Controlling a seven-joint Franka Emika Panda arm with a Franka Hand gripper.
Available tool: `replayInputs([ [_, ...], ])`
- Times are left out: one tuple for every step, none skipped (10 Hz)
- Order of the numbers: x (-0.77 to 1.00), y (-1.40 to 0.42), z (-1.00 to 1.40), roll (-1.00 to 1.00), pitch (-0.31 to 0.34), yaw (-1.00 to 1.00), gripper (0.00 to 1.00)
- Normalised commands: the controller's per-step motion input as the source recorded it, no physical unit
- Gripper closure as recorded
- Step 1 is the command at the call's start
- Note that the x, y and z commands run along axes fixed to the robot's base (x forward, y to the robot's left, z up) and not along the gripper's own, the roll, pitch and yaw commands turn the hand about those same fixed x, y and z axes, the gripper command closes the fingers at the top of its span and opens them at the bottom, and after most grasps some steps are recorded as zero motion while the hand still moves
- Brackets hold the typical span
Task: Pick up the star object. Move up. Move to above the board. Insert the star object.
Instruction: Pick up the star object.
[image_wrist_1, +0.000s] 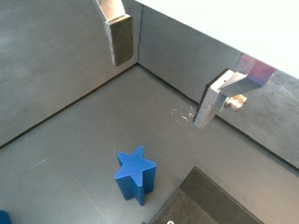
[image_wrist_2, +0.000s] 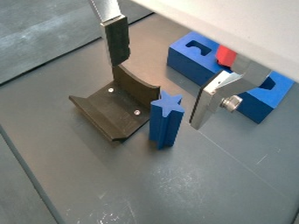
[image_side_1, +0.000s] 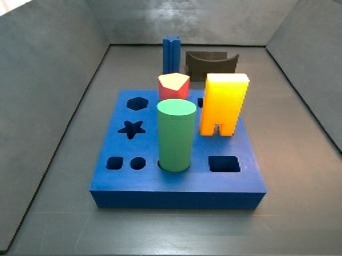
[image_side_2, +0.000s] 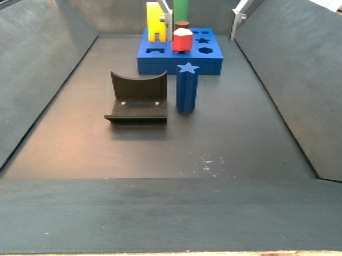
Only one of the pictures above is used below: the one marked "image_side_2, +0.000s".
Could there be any green cylinder block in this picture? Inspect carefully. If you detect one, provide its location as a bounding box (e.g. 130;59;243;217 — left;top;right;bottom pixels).
174;0;189;21

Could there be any yellow arch block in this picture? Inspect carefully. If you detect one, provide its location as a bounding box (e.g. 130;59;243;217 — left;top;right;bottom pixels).
146;2;167;42

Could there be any brown cylinder block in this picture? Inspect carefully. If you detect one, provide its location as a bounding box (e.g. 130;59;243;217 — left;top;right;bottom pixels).
175;20;190;30

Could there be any blue star block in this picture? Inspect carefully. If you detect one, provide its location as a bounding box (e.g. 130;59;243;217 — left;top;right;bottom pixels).
177;62;199;113

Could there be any black curved holder stand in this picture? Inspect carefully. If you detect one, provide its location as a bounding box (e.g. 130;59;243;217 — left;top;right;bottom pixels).
104;73;167;123

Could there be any blue shape sorter board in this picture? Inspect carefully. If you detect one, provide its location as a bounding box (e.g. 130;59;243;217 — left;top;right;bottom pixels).
136;28;223;75

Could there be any red pentagon block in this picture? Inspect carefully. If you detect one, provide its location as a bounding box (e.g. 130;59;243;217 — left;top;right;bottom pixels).
173;28;194;53

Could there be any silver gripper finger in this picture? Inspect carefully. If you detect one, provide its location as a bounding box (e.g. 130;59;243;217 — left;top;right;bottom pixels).
230;0;254;40
156;0;174;41

